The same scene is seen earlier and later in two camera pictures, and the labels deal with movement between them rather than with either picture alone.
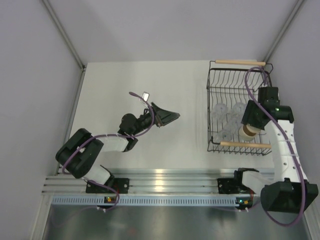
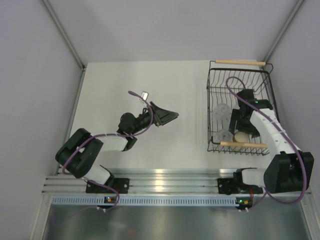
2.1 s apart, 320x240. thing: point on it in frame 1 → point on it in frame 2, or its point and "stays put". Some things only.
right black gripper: (248, 118) → (235, 122)
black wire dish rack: (231, 85) stays put
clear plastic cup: (225, 135) stays put
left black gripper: (163, 117) stays put
